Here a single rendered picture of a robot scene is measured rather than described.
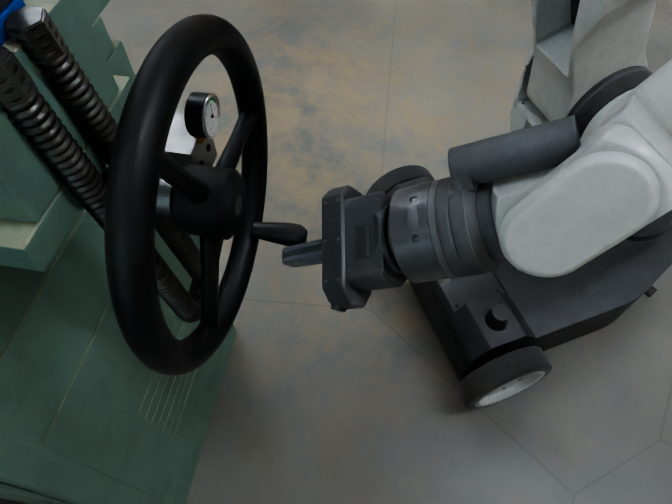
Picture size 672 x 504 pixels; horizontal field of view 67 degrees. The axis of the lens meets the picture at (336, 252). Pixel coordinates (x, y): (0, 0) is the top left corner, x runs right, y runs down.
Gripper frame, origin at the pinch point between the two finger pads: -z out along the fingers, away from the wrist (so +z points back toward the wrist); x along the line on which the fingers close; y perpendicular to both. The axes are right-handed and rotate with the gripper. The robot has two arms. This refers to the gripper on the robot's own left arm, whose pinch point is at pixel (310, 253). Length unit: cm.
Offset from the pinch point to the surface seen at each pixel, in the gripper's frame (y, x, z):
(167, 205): 15.4, 1.1, -3.7
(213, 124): -4.3, 23.2, -19.7
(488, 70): -120, 97, -5
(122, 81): 19.3, 11.4, -5.9
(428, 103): -103, 80, -22
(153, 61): 24.9, 5.3, 5.6
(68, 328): 9.7, -6.7, -25.2
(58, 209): 23.0, -1.2, -5.9
